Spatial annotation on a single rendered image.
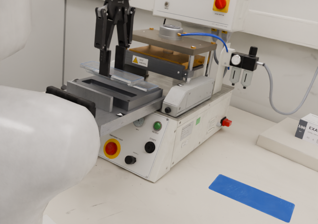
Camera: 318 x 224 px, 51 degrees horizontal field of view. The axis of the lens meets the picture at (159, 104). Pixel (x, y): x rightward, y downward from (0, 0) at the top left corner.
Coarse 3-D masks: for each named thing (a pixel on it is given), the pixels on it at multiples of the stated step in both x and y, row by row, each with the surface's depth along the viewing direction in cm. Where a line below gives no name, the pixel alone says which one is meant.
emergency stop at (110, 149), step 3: (108, 144) 101; (111, 144) 101; (114, 144) 101; (108, 147) 101; (111, 147) 101; (114, 147) 100; (108, 150) 101; (111, 150) 101; (114, 150) 100; (108, 153) 101; (111, 153) 100; (114, 153) 100
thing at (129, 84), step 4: (80, 64) 92; (84, 68) 92; (88, 68) 91; (92, 68) 90; (116, 68) 93; (88, 72) 93; (92, 72) 92; (96, 72) 90; (100, 76) 91; (104, 76) 90; (112, 76) 87; (116, 76) 86; (112, 80) 89; (116, 80) 88; (120, 80) 86; (124, 80) 85; (140, 80) 87; (124, 84) 87; (128, 84) 86; (132, 84) 84; (136, 84) 88
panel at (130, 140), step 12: (156, 120) 97; (168, 120) 95; (120, 132) 101; (132, 132) 100; (144, 132) 98; (156, 132) 96; (120, 144) 101; (132, 144) 99; (144, 144) 97; (156, 144) 96; (108, 156) 102; (120, 156) 100; (144, 156) 96; (156, 156) 95; (132, 168) 97; (144, 168) 96
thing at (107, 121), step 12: (72, 84) 86; (84, 96) 85; (96, 96) 83; (108, 96) 81; (96, 108) 83; (108, 108) 82; (120, 108) 85; (144, 108) 89; (156, 108) 95; (96, 120) 77; (108, 120) 78; (120, 120) 81; (132, 120) 85; (108, 132) 78
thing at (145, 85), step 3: (144, 81) 98; (138, 84) 94; (141, 84) 95; (144, 84) 95; (147, 84) 96; (150, 84) 96; (153, 84) 96; (141, 87) 92; (144, 87) 93; (147, 87) 93; (150, 87) 94; (153, 87) 94
